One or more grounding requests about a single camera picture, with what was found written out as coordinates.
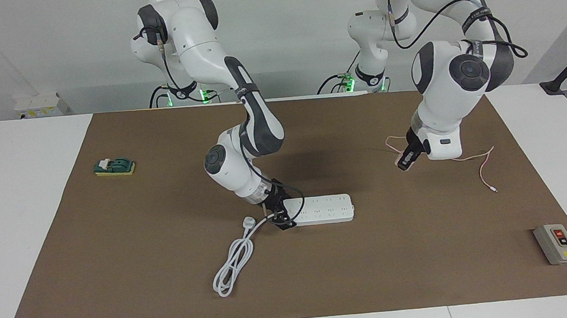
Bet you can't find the pink charging cable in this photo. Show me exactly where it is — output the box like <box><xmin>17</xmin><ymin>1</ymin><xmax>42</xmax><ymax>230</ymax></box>
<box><xmin>385</xmin><ymin>128</ymin><xmax>498</xmax><ymax>201</ymax></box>

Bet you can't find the black right base cable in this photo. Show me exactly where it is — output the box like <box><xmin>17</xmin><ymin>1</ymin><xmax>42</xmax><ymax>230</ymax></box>
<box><xmin>148</xmin><ymin>84</ymin><xmax>172</xmax><ymax>109</ymax></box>

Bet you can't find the white background box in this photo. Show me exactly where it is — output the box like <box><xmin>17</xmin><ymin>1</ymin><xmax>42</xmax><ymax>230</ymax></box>
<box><xmin>13</xmin><ymin>92</ymin><xmax>70</xmax><ymax>120</ymax></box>

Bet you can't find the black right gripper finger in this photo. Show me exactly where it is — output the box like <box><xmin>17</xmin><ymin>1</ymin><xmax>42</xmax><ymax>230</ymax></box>
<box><xmin>273</xmin><ymin>212</ymin><xmax>298</xmax><ymax>231</ymax></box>

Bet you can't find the white power strip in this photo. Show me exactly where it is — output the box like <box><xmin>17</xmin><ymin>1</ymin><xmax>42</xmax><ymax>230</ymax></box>
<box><xmin>281</xmin><ymin>193</ymin><xmax>356</xmax><ymax>227</ymax></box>

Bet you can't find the grey push-button switch box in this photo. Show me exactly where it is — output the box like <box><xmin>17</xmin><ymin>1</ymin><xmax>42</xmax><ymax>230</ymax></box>
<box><xmin>533</xmin><ymin>223</ymin><xmax>567</xmax><ymax>267</ymax></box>

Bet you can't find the brown table mat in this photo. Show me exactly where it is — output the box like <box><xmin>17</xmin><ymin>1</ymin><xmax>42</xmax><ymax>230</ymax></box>
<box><xmin>0</xmin><ymin>79</ymin><xmax>567</xmax><ymax>318</ymax></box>

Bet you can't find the green knife switch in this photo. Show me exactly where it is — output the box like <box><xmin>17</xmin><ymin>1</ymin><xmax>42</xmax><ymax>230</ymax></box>
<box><xmin>93</xmin><ymin>156</ymin><xmax>136</xmax><ymax>178</ymax></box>

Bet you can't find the white power strip cord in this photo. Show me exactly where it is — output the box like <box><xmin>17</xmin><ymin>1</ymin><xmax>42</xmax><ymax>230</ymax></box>
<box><xmin>209</xmin><ymin>214</ymin><xmax>286</xmax><ymax>298</ymax></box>

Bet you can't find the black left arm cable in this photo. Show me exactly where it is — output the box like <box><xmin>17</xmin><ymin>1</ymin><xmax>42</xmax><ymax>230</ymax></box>
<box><xmin>386</xmin><ymin>0</ymin><xmax>529</xmax><ymax>68</ymax></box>

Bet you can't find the black left base cable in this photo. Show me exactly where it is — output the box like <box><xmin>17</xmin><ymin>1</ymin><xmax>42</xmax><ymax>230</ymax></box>
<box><xmin>314</xmin><ymin>49</ymin><xmax>365</xmax><ymax>95</ymax></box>

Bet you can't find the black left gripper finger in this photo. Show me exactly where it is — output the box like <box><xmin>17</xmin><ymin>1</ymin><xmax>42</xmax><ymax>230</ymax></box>
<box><xmin>396</xmin><ymin>150</ymin><xmax>422</xmax><ymax>172</ymax></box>

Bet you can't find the black base cable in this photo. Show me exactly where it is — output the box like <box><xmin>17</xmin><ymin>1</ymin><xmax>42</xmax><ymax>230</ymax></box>
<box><xmin>314</xmin><ymin>49</ymin><xmax>365</xmax><ymax>95</ymax></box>
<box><xmin>148</xmin><ymin>84</ymin><xmax>172</xmax><ymax>109</ymax></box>

